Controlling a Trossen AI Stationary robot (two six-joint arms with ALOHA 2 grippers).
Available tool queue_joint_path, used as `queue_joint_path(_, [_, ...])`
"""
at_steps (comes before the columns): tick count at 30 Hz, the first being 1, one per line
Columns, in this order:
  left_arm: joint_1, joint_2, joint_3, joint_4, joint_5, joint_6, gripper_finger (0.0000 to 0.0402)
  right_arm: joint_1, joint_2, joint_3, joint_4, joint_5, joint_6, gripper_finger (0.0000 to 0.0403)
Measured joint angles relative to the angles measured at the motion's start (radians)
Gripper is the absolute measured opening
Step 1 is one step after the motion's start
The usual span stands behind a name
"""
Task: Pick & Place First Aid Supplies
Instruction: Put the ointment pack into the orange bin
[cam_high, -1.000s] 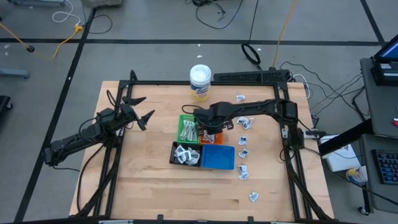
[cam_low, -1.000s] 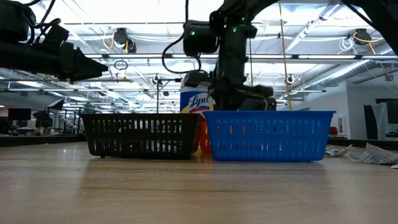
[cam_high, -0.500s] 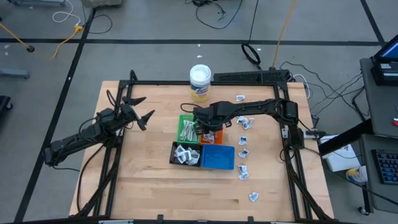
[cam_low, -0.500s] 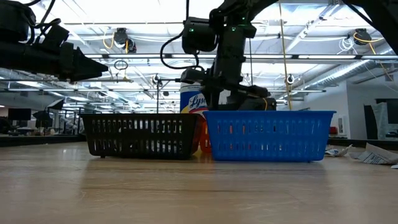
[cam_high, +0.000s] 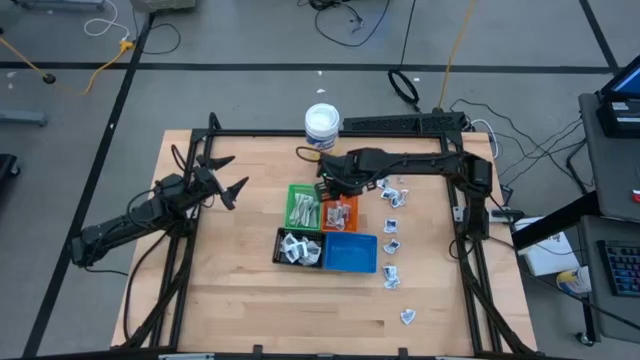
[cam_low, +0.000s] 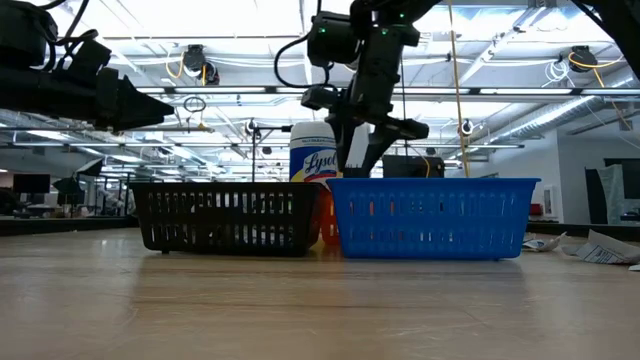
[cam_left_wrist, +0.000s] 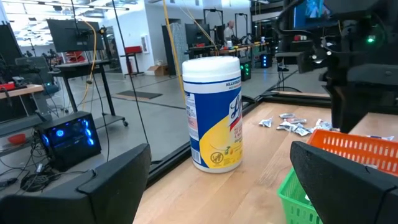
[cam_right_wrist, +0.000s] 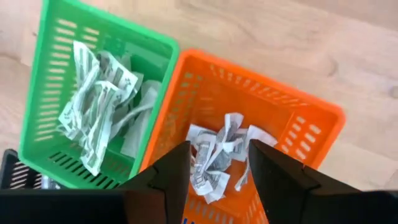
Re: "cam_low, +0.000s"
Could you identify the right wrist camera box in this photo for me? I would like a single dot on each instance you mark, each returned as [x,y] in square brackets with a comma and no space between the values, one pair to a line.
[332,40]

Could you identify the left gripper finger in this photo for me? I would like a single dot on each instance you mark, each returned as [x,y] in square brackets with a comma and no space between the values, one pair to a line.
[140,102]
[137,121]

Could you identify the Lysol wipes canister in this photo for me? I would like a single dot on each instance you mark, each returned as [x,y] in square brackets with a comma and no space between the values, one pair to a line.
[310,160]

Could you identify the dark monitor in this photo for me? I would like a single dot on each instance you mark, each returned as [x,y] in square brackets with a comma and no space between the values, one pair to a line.
[31,183]

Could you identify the white first aid packet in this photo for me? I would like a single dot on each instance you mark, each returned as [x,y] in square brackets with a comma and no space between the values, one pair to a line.
[605,252]
[542,243]
[635,267]

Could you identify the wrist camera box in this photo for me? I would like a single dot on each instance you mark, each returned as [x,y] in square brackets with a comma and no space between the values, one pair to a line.
[25,30]
[332,40]

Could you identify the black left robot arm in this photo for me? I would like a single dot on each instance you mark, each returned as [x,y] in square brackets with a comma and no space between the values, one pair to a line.
[30,95]

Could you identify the black monitor back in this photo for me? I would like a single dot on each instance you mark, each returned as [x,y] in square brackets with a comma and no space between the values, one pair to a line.
[412,166]

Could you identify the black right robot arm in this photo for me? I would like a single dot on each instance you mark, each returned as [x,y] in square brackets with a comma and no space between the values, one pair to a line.
[625,25]

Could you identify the blue plastic basket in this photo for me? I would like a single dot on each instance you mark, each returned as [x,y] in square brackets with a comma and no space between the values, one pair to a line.
[435,185]

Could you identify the red object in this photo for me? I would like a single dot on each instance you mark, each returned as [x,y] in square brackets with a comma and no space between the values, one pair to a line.
[536,209]

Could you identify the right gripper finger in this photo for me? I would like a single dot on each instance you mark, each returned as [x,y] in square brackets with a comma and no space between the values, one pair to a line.
[344,142]
[375,147]

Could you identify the orange plastic basket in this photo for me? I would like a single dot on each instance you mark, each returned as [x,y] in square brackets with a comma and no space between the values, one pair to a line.
[330,220]

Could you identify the black plastic basket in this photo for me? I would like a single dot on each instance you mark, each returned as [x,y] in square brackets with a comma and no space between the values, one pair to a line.
[225,186]

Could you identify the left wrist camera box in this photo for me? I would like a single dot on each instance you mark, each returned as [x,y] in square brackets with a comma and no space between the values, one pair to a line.
[25,30]

